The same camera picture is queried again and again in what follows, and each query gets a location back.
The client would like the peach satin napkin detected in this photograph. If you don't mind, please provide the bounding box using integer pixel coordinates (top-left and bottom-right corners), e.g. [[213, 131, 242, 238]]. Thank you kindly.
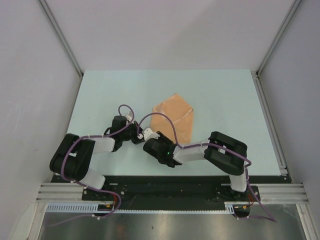
[[150, 93, 194, 144]]

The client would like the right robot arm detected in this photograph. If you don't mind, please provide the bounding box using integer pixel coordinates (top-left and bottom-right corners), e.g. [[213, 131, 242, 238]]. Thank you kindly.
[[143, 131, 250, 201]]

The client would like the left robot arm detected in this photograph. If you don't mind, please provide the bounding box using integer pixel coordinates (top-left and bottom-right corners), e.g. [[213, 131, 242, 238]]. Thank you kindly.
[[49, 115, 144, 200]]

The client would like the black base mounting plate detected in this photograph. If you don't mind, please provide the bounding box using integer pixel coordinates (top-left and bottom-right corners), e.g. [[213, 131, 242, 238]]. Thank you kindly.
[[51, 174, 292, 218]]

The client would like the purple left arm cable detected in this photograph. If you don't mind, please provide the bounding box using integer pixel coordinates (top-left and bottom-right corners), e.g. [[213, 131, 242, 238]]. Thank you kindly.
[[47, 104, 136, 227]]

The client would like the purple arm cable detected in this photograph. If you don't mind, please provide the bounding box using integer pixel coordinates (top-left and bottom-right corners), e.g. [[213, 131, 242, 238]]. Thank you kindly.
[[137, 112, 278, 223], [47, 104, 136, 227]]

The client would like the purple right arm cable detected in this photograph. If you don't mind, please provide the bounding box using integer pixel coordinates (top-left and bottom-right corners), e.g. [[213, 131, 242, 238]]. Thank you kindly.
[[137, 112, 278, 223]]

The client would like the white slotted cable duct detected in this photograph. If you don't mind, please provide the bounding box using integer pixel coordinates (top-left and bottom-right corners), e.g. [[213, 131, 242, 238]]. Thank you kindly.
[[46, 202, 116, 212]]

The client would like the aluminium frame rail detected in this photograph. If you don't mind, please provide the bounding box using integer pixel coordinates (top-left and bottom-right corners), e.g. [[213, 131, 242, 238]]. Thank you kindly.
[[251, 71, 290, 176]]

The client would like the left aluminium corner post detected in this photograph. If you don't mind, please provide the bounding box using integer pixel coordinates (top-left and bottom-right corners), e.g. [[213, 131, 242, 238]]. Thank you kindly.
[[36, 0, 84, 79]]

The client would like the aluminium corner post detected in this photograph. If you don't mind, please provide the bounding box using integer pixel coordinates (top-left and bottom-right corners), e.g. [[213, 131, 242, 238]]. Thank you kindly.
[[255, 0, 304, 77], [36, 0, 84, 79]]

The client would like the right aluminium corner post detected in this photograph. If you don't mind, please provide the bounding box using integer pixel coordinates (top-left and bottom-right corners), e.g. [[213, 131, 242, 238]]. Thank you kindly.
[[255, 0, 304, 77]]

